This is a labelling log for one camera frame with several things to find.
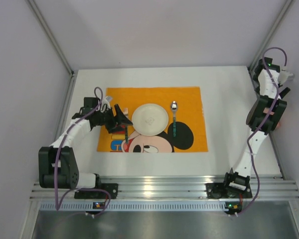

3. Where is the fork with patterned handle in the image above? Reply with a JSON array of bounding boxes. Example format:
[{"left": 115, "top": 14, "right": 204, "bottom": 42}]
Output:
[{"left": 124, "top": 108, "right": 129, "bottom": 144}]

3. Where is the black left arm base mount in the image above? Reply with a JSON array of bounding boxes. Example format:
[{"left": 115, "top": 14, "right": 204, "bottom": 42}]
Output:
[{"left": 74, "top": 183, "right": 119, "bottom": 200}]

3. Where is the aluminium corner post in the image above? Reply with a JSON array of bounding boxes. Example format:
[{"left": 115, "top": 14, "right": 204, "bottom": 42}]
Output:
[
  {"left": 27, "top": 0, "right": 75, "bottom": 75},
  {"left": 247, "top": 0, "right": 296, "bottom": 73}
]

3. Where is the cream round plate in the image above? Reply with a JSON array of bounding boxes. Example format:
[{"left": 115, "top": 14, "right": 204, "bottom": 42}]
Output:
[{"left": 132, "top": 104, "right": 169, "bottom": 136}]

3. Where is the spoon with patterned handle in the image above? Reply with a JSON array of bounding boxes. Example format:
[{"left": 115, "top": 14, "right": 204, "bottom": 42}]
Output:
[{"left": 170, "top": 101, "right": 178, "bottom": 137}]

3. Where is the slotted grey cable duct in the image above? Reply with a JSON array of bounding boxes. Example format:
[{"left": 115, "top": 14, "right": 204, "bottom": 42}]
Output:
[{"left": 39, "top": 201, "right": 292, "bottom": 212}]

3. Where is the right aluminium corner post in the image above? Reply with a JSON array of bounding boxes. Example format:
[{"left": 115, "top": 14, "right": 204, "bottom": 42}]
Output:
[{"left": 247, "top": 0, "right": 296, "bottom": 73}]

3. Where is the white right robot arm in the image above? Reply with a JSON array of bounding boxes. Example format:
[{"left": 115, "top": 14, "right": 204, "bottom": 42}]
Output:
[{"left": 228, "top": 57, "right": 292, "bottom": 191}]

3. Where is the left aluminium corner post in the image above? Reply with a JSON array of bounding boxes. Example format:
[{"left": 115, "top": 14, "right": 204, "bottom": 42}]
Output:
[{"left": 27, "top": 0, "right": 75, "bottom": 75}]

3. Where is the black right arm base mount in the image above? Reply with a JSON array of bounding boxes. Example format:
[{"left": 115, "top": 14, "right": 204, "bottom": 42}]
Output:
[{"left": 205, "top": 183, "right": 253, "bottom": 199}]

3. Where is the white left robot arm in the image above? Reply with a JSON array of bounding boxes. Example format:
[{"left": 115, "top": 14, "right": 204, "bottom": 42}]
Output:
[{"left": 38, "top": 97, "right": 133, "bottom": 190}]

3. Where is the aluminium front frame rail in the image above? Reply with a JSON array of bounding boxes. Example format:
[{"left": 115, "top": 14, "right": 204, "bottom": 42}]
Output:
[{"left": 29, "top": 175, "right": 299, "bottom": 201}]

